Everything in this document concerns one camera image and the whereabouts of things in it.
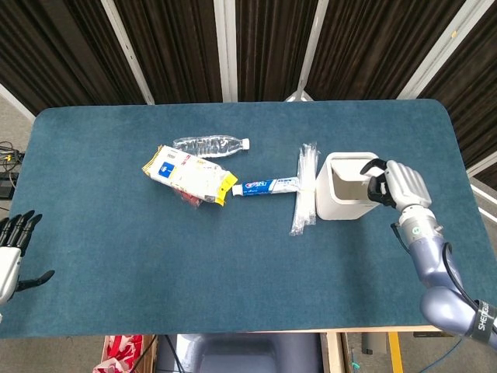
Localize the blue white toothpaste tube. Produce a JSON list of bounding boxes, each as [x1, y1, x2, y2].
[[231, 176, 302, 197]]

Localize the white partition frame post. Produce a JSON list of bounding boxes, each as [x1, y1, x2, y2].
[[101, 0, 155, 105], [398, 0, 477, 100], [213, 0, 238, 103], [285, 0, 330, 103]]

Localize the white square container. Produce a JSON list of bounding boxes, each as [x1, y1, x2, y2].
[[315, 152, 384, 221]]

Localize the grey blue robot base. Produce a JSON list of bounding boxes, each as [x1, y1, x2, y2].
[[157, 333, 323, 373]]

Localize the clear plastic water bottle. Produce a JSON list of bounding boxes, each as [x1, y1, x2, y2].
[[172, 134, 251, 159]]

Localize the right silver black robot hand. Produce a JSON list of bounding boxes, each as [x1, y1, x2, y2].
[[360, 158, 433, 213]]

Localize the dark brown pleated curtain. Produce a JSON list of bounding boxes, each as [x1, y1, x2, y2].
[[0, 0, 497, 180]]

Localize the blue velvet table cover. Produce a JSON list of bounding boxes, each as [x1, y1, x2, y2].
[[0, 99, 467, 337]]

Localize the bundle of wrapped clear straws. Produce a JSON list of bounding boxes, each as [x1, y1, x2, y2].
[[289, 141, 321, 237]]

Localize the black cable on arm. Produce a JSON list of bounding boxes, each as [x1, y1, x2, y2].
[[442, 242, 481, 309]]

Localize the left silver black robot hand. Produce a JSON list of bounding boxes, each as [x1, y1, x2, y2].
[[0, 210, 55, 308]]

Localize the tangled floor cables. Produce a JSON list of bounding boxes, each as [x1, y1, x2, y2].
[[0, 141, 25, 173]]

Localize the clear plastic box red contents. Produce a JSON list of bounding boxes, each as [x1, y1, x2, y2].
[[179, 188, 206, 211]]

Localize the red white plastic bag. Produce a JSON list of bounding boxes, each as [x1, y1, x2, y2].
[[92, 334, 144, 373]]

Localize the black floor power box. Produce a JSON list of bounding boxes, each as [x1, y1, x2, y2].
[[0, 173, 19, 200]]

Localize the white yellow paper cup package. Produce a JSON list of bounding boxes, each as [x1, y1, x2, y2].
[[141, 144, 239, 207]]

